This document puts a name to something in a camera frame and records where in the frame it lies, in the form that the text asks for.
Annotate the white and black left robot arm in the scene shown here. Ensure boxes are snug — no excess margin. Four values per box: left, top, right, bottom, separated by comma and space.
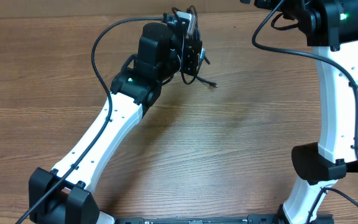
25, 17, 205, 223

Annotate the black thin USB cable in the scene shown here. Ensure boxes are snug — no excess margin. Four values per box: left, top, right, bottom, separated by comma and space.
170, 5, 219, 88

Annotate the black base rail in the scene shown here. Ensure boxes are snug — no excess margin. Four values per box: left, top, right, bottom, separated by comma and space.
113, 213, 335, 224

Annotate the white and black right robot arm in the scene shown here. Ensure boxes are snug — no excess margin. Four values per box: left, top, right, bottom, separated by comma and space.
254, 0, 358, 223

